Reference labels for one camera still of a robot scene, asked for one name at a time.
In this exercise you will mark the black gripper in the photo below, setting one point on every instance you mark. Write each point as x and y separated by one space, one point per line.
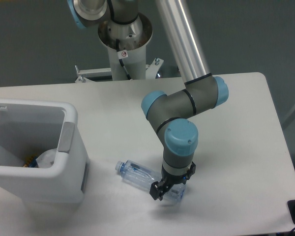
159 188

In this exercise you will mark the clear plastic water bottle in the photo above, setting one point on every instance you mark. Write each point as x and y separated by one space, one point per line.
142 177

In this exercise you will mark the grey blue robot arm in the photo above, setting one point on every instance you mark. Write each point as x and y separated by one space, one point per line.
168 114

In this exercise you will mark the white plastic trash can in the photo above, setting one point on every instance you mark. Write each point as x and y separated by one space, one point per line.
29 127

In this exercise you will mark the blue yellow snack wrapper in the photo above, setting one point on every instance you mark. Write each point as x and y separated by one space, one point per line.
31 162

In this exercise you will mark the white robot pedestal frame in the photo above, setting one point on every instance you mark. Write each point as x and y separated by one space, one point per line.
127 48

